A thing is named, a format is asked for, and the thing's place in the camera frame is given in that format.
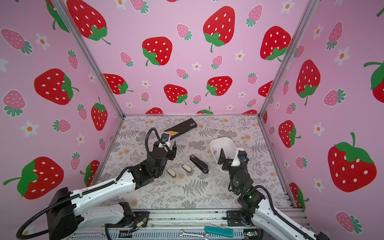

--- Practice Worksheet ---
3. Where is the staple strip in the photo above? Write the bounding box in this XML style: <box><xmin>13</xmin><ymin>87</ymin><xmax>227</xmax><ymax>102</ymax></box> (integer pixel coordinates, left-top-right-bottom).
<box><xmin>167</xmin><ymin>169</ymin><xmax>176</xmax><ymax>178</ymax></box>
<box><xmin>182</xmin><ymin>164</ymin><xmax>192</xmax><ymax>173</ymax></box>

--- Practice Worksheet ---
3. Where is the black stapler body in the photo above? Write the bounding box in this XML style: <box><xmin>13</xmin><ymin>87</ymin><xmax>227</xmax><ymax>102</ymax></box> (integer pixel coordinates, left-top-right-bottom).
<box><xmin>190</xmin><ymin>155</ymin><xmax>209</xmax><ymax>174</ymax></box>

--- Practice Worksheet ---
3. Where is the black stapler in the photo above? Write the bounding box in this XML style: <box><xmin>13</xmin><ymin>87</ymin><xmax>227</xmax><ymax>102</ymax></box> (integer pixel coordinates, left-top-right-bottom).
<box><xmin>165</xmin><ymin>118</ymin><xmax>197</xmax><ymax>140</ymax></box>

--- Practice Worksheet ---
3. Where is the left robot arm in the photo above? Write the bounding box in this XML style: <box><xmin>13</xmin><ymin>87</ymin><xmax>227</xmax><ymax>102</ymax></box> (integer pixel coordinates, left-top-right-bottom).
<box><xmin>47</xmin><ymin>144</ymin><xmax>177</xmax><ymax>240</ymax></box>

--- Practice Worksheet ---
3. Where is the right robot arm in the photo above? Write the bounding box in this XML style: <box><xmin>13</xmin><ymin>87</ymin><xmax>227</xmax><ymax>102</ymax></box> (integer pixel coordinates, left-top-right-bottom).
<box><xmin>218</xmin><ymin>148</ymin><xmax>329</xmax><ymax>240</ymax></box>

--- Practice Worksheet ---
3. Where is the white plastic tray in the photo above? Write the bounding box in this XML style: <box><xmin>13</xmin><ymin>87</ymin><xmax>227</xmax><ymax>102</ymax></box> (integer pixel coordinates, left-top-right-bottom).
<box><xmin>209</xmin><ymin>137</ymin><xmax>238</xmax><ymax>173</ymax></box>

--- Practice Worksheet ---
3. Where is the green circuit board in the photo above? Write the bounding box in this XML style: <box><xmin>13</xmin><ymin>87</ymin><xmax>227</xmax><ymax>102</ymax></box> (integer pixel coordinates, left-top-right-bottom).
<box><xmin>244</xmin><ymin>230</ymin><xmax>260</xmax><ymax>240</ymax></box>

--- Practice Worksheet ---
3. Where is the silver wrench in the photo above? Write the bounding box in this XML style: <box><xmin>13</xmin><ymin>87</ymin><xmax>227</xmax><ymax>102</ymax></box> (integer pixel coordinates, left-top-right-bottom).
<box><xmin>179</xmin><ymin>230</ymin><xmax>209</xmax><ymax>240</ymax></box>

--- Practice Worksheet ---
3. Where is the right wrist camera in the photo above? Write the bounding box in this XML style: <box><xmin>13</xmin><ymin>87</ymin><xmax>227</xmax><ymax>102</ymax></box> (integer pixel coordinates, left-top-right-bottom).
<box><xmin>231</xmin><ymin>148</ymin><xmax>249</xmax><ymax>167</ymax></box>

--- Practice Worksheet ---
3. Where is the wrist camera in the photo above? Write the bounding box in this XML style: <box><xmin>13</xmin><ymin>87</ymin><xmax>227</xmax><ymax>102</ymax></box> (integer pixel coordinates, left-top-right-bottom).
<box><xmin>161</xmin><ymin>133</ymin><xmax>171</xmax><ymax>148</ymax></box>
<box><xmin>231</xmin><ymin>148</ymin><xmax>249</xmax><ymax>167</ymax></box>

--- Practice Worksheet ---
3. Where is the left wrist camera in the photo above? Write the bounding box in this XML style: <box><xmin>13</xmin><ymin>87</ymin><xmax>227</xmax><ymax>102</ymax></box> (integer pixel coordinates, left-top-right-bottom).
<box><xmin>161</xmin><ymin>133</ymin><xmax>171</xmax><ymax>148</ymax></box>

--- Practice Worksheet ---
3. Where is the teal handled tool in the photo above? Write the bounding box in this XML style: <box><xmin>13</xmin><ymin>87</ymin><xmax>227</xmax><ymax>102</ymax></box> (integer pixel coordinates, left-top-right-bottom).
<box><xmin>204</xmin><ymin>226</ymin><xmax>234</xmax><ymax>238</ymax></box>

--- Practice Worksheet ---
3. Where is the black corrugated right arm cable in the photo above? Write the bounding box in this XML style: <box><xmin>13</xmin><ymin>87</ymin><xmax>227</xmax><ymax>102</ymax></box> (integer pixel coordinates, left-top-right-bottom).
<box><xmin>254</xmin><ymin>185</ymin><xmax>319</xmax><ymax>240</ymax></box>

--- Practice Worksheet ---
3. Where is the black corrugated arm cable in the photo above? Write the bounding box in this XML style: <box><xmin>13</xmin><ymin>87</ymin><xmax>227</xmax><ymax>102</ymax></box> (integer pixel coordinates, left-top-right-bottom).
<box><xmin>254</xmin><ymin>185</ymin><xmax>319</xmax><ymax>240</ymax></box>
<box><xmin>15</xmin><ymin>127</ymin><xmax>164</xmax><ymax>240</ymax></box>

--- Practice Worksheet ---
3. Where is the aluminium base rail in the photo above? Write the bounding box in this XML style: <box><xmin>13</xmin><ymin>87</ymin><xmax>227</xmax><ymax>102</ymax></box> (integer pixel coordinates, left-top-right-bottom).
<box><xmin>69</xmin><ymin>209</ymin><xmax>260</xmax><ymax>240</ymax></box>

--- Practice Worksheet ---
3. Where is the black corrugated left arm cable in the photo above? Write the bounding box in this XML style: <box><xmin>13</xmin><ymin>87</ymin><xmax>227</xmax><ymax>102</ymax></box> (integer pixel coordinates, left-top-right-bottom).
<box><xmin>15</xmin><ymin>127</ymin><xmax>164</xmax><ymax>240</ymax></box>

